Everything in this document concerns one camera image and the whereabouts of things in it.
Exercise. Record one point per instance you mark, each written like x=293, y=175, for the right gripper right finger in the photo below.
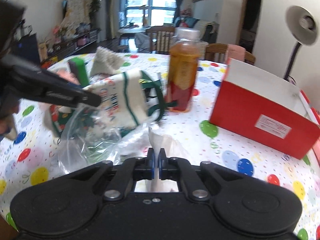
x=168, y=167

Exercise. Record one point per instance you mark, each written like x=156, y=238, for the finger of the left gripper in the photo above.
x=22, y=79

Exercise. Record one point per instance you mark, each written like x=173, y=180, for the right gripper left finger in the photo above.
x=145, y=166

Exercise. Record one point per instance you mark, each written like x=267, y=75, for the white tissue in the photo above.
x=157, y=141

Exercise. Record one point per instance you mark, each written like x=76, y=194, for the green scrub sponge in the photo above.
x=78, y=68

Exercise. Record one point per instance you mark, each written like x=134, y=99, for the clear plastic bag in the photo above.
x=89, y=138

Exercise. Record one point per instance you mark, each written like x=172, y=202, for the Christmas print white socks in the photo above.
x=128, y=100

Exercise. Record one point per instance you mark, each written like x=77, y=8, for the orange tea bottle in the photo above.
x=183, y=63

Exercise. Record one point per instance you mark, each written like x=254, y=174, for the left hand blue glove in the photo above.
x=8, y=127

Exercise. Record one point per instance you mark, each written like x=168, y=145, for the low tv cabinet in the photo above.
x=72, y=46

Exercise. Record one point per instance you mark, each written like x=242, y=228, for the balloon print tablecloth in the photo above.
x=34, y=157

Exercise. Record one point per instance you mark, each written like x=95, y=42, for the beige knitted sock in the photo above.
x=106, y=62

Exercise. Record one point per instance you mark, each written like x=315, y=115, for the red cardboard box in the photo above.
x=265, y=108

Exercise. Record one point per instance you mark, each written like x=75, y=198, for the round coffee table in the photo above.
x=127, y=33

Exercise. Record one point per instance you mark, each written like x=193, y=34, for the wooden chair with towel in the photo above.
x=221, y=53

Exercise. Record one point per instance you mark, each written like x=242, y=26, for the dark wooden chair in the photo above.
x=160, y=39

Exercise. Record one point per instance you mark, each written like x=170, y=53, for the window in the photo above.
x=138, y=13

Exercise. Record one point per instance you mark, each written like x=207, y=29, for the pink towel on chair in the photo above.
x=234, y=52

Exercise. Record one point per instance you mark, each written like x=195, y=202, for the sofa with cream cover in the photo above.
x=208, y=30

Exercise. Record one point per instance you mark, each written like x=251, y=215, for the silver desk lamp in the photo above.
x=304, y=28

